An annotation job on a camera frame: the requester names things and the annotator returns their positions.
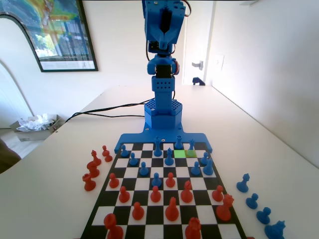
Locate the red chess pawn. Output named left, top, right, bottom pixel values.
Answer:
left=211, top=185, right=224, bottom=203
left=108, top=173, right=120, bottom=189
left=165, top=172, right=176, bottom=189
left=131, top=201, right=145, bottom=221
left=101, top=145, right=113, bottom=163
left=150, top=185, right=161, bottom=204
left=118, top=186, right=130, bottom=204

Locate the red chess bishop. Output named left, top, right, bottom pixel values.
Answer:
left=180, top=180, right=194, bottom=204
left=164, top=196, right=179, bottom=222

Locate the red chess queen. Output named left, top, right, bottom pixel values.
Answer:
left=215, top=193, right=235, bottom=222

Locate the white door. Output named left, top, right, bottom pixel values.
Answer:
left=183, top=0, right=213, bottom=86

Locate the dark framed map poster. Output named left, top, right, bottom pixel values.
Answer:
left=0, top=0, right=99, bottom=73

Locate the white arched furniture panel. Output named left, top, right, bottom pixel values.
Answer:
left=0, top=13, right=34, bottom=130

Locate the black white chessboard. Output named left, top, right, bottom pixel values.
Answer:
left=79, top=141, right=247, bottom=239

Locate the crumpled clear plastic wrap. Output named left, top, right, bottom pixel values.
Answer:
left=16, top=113, right=55, bottom=132

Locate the cardboard box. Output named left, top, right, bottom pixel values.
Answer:
left=9, top=114, right=66, bottom=142

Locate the dark brown seat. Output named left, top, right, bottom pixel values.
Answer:
left=0, top=138, right=22, bottom=175

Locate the red black servo wire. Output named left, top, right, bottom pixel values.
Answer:
left=183, top=0, right=193, bottom=18

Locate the white light switch plate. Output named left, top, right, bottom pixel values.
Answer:
left=216, top=55, right=225, bottom=73

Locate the black cable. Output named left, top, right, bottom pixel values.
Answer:
left=65, top=99, right=153, bottom=122
left=74, top=112, right=146, bottom=119

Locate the blue arm base plate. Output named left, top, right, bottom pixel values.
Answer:
left=114, top=121, right=213, bottom=154

